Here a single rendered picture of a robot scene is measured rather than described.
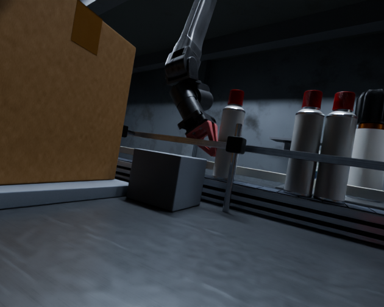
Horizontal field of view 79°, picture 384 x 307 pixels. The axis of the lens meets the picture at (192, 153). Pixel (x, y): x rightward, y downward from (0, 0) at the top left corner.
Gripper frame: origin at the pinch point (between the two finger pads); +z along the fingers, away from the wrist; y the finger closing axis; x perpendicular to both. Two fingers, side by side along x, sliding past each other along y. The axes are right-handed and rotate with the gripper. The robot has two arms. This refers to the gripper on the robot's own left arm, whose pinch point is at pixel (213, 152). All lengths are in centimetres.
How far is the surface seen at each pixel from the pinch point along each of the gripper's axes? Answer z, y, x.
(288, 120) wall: -75, 343, -28
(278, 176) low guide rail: 11.8, 3.1, -9.7
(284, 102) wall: -105, 345, -39
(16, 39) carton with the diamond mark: -13.8, -38.0, 2.9
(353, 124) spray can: 10.3, -1.8, -26.0
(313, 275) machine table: 22.9, -26.1, -11.0
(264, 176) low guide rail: 10.3, 3.1, -6.9
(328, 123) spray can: 7.8, -1.6, -22.9
